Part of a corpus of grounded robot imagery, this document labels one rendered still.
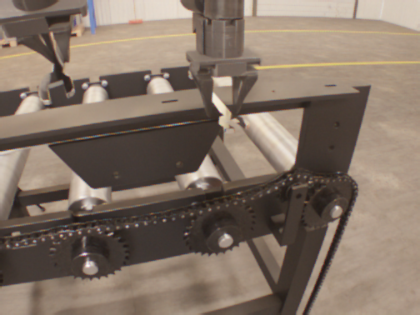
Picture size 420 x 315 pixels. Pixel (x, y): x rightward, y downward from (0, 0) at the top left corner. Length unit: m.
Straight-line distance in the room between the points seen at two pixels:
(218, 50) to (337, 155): 0.47
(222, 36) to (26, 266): 0.67
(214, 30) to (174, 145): 0.27
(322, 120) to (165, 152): 0.35
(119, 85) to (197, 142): 0.95
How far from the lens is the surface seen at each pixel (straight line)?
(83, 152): 0.61
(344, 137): 0.79
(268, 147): 0.97
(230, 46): 0.44
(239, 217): 0.70
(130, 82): 1.53
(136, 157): 0.62
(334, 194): 0.80
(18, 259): 0.81
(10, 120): 0.60
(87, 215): 0.72
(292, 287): 1.14
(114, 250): 0.69
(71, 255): 0.70
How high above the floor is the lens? 1.38
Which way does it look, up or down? 33 degrees down
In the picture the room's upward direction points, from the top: straight up
